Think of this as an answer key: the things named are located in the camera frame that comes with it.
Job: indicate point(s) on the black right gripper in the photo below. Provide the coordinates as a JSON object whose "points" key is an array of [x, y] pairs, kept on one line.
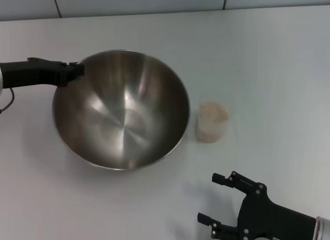
{"points": [[265, 219]]}

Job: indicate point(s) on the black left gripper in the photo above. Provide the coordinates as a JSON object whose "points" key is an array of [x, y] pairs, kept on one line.
{"points": [[31, 73]]}

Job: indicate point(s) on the stainless steel mixing bowl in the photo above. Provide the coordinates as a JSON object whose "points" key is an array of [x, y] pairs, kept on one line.
{"points": [[123, 113]]}

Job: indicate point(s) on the clear plastic cup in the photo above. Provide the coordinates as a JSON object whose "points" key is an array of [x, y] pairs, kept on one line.
{"points": [[210, 133]]}

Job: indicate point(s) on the white rice grains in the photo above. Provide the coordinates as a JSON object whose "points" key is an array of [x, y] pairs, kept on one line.
{"points": [[214, 112]]}

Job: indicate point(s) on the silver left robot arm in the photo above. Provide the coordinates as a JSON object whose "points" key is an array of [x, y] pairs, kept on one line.
{"points": [[1, 81]]}

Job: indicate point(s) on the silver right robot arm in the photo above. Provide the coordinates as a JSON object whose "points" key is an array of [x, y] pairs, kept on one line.
{"points": [[322, 228]]}

